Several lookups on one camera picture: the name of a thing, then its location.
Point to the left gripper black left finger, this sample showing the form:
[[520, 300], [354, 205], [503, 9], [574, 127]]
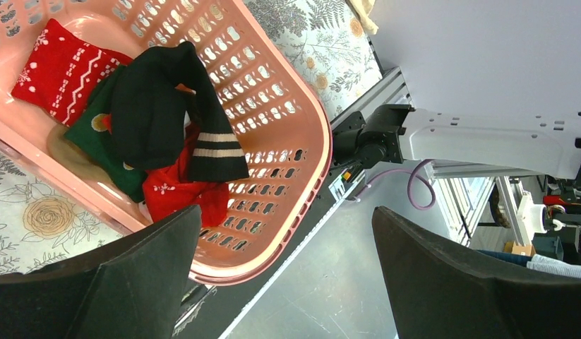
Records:
[[129, 288]]

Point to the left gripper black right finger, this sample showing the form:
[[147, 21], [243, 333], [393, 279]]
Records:
[[438, 288]]

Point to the red santa sock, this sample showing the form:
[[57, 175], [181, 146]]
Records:
[[167, 190]]

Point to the tan brown sock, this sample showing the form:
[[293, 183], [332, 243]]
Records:
[[73, 158]]

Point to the dark green knit sock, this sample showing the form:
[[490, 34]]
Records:
[[91, 135]]

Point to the black sock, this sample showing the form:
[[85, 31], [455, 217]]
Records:
[[152, 96]]

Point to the red snowflake sock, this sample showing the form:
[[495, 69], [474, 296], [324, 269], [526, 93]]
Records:
[[62, 71]]

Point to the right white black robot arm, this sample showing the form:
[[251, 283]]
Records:
[[530, 141]]

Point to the seated man light shirt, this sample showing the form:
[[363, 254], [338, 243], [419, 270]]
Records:
[[539, 263]]

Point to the floral patterned floor mat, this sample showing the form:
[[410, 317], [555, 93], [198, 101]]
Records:
[[322, 40]]

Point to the pink plastic laundry basket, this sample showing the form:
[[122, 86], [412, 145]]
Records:
[[278, 119]]

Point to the beige cloth pile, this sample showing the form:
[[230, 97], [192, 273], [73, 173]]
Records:
[[363, 9]]

